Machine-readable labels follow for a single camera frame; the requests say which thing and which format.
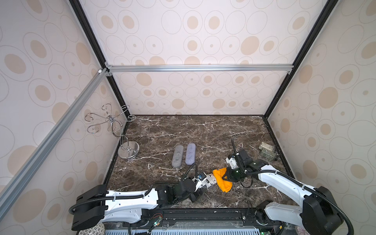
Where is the patterned round object left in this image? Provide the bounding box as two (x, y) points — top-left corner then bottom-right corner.
(78, 222), (105, 235)

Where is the green clear box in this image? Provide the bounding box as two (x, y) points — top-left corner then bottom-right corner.
(259, 142), (278, 161)

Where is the lavender eyeglass case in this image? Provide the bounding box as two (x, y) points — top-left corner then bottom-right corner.
(185, 143), (196, 165)

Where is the grey eyeglass case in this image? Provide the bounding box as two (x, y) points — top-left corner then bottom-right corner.
(171, 145), (184, 168)

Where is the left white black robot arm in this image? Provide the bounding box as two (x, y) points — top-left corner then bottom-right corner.
(69, 171), (216, 231)

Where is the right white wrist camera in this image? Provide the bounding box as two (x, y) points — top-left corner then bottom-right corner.
(226, 156), (239, 169)

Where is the orange cleaning cloth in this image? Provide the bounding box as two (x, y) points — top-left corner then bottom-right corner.
(212, 168), (233, 193)

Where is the chrome hook stand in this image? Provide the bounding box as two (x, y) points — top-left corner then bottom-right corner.
(85, 103), (140, 161)

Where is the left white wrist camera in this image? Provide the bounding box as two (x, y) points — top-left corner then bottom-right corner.
(194, 172), (207, 191)

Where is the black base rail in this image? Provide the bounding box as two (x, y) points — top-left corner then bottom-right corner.
(102, 207), (283, 235)

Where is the horizontal aluminium frame bar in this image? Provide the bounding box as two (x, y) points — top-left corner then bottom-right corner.
(100, 64), (294, 74)

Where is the diagonal aluminium frame bar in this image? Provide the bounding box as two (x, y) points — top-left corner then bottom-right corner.
(1, 68), (108, 219)

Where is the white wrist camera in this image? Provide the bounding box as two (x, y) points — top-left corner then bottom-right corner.
(194, 172), (207, 191)
(226, 156), (239, 169)

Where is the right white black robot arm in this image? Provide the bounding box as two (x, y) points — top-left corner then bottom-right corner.
(223, 142), (354, 235)

